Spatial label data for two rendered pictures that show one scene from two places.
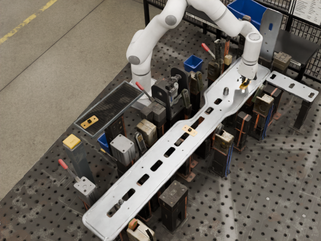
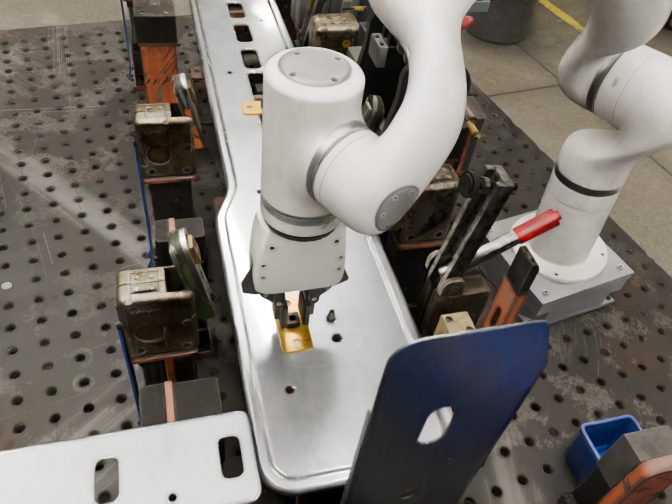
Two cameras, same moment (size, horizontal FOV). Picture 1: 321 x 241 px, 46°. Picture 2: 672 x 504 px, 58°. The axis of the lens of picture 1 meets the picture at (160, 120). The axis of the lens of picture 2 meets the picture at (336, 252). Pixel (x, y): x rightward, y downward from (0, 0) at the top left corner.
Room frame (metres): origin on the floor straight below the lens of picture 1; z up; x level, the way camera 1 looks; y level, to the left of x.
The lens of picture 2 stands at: (1.73, -0.89, 1.60)
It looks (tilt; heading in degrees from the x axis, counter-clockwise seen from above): 46 degrees down; 116
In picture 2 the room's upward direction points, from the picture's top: 9 degrees clockwise
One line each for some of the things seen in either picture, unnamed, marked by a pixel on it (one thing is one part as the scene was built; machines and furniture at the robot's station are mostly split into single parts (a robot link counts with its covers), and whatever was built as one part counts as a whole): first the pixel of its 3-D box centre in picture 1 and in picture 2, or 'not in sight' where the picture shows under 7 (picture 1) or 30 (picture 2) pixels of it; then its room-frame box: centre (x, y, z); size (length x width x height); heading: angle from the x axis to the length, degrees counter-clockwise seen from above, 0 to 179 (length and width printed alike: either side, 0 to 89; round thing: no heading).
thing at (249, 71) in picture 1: (248, 66); (299, 244); (1.50, -0.50, 1.14); 0.10 x 0.07 x 0.11; 47
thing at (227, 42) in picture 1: (224, 66); (464, 389); (1.71, -0.42, 0.95); 0.03 x 0.01 x 0.50; 137
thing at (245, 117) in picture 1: (241, 132); (185, 296); (1.27, -0.46, 0.84); 0.11 x 0.08 x 0.29; 47
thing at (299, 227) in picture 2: (250, 58); (305, 200); (1.50, -0.50, 1.20); 0.09 x 0.08 x 0.03; 47
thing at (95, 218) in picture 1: (188, 134); (260, 103); (1.17, -0.14, 1.00); 1.38 x 0.22 x 0.02; 137
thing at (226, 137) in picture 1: (221, 153); (171, 194); (1.11, -0.32, 0.87); 0.12 x 0.09 x 0.35; 47
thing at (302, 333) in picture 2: (245, 83); (292, 320); (1.50, -0.50, 1.01); 0.08 x 0.04 x 0.01; 137
